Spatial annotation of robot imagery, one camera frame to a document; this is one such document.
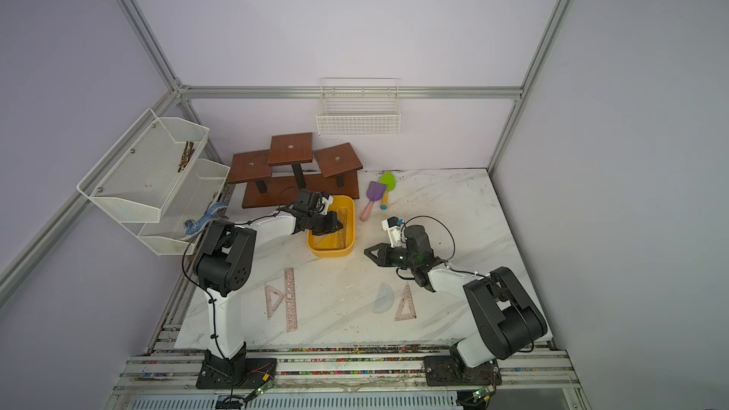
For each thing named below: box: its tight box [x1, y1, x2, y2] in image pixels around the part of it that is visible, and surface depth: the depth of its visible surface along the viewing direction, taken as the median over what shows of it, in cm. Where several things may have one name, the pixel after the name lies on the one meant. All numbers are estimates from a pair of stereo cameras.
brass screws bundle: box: [177, 140, 196, 173], surface depth 83 cm
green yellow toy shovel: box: [379, 170, 396, 210], surface depth 120 cm
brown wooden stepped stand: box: [227, 131, 364, 209], surface depth 106 cm
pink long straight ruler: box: [283, 266, 299, 333], surface depth 88 cm
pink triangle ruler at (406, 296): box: [393, 280, 417, 321], surface depth 87 cm
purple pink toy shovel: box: [359, 180, 386, 223], surface depth 117 cm
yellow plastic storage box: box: [306, 195, 356, 258], surface depth 101 cm
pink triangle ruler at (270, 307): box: [263, 284, 286, 320], surface depth 88 cm
